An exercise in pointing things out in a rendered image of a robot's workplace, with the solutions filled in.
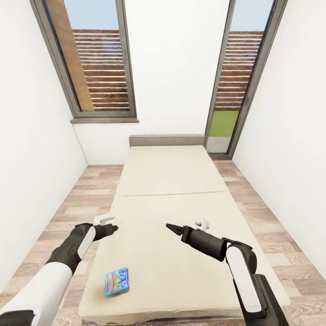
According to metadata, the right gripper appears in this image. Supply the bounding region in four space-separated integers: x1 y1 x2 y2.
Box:
165 223 212 255

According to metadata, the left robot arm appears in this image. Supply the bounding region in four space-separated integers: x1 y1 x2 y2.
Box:
0 213 118 326

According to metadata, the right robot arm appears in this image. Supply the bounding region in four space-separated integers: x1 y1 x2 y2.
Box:
165 217 289 326

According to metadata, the board game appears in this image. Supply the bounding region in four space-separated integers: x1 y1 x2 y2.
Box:
105 267 130 297

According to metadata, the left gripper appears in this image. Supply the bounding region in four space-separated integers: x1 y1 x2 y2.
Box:
97 223 118 240

